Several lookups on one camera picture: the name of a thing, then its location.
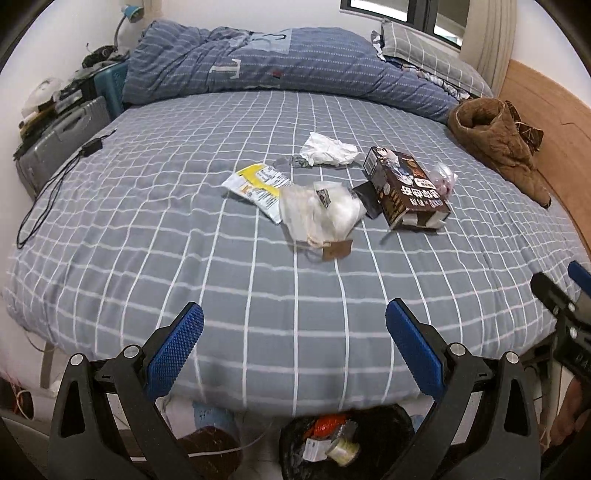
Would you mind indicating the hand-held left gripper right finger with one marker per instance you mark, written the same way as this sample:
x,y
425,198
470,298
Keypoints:
x,y
415,350

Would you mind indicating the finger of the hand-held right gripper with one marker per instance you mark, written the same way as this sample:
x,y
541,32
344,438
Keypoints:
x,y
582,279
558,300

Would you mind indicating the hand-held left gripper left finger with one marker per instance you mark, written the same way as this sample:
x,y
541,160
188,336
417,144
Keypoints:
x,y
175,350

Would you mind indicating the black trash bag bin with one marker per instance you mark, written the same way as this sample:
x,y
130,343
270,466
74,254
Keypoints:
x,y
388,429

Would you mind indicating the orange plastic bag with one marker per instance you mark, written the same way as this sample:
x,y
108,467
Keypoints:
x,y
328,424

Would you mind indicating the yellow yogurt cup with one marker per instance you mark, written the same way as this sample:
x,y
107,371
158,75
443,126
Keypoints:
x,y
344,450

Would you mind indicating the brown cardboard tag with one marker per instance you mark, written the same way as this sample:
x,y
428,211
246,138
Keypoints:
x,y
337,249

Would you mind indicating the small white box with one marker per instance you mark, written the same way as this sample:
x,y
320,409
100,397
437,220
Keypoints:
x,y
315,450

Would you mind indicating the brown milk carton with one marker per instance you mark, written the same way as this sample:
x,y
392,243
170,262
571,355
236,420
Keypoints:
x,y
406,198

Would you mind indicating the black packet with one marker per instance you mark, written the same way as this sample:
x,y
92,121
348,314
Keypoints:
x,y
369,198

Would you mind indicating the pink plastic bag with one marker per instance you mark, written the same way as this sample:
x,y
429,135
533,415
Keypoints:
x,y
443,182

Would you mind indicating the clear plastic bag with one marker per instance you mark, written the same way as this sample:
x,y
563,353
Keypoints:
x,y
318,217

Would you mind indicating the yellow white snack wrapper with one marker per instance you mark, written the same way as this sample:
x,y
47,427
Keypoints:
x,y
254,184

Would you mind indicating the white tissue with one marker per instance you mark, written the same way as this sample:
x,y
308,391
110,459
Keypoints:
x,y
328,150

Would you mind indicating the small clear wrapper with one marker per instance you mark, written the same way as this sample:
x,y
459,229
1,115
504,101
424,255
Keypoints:
x,y
293,161

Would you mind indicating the person's right hand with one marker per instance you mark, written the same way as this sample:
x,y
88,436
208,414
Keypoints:
x,y
575,406

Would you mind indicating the white metal bed leg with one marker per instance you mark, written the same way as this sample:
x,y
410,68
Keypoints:
x,y
552,374

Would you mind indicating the blue slipper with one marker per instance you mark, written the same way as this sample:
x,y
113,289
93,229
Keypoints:
x,y
212,415

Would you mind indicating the brown slipper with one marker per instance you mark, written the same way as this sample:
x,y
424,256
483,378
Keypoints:
x,y
217,445

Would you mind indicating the wooden headboard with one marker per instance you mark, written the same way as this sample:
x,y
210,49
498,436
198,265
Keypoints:
x,y
554,138

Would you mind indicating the brown fleece jacket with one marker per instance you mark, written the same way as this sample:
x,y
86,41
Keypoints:
x,y
498,143

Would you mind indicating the grey suitcase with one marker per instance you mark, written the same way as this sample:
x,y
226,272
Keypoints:
x,y
60,134

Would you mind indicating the beige curtain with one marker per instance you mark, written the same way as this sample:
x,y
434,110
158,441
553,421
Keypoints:
x,y
489,41
147,8

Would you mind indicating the teal plastic stool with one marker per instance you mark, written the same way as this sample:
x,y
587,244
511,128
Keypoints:
x,y
113,87

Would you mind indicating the grey checked pillow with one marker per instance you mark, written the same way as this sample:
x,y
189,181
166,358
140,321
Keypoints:
x,y
429,50

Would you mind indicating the white round object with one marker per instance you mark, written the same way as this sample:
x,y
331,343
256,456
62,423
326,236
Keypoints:
x,y
41,94

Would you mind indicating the blue striped quilt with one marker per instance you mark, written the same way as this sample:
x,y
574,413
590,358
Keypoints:
x,y
300,64

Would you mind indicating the dark framed window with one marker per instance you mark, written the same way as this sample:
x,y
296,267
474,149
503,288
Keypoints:
x,y
392,9

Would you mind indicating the blue desk lamp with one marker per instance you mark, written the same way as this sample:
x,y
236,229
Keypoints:
x,y
134,13

